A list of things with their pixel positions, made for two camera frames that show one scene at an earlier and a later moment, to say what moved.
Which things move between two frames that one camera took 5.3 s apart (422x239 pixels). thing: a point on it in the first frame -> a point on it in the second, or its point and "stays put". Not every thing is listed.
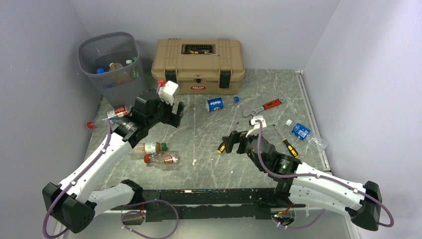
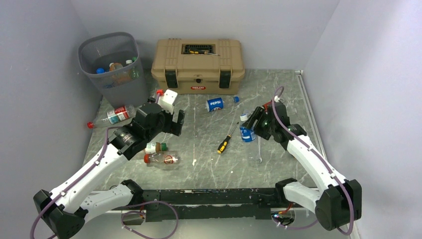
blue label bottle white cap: [303, 133] -> [247, 135]
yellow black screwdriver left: [222, 147] stays put
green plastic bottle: [135, 73] stays put
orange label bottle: [120, 77] stays put
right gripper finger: [229, 140] -> [253, 119]
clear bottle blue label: [100, 70] stays put
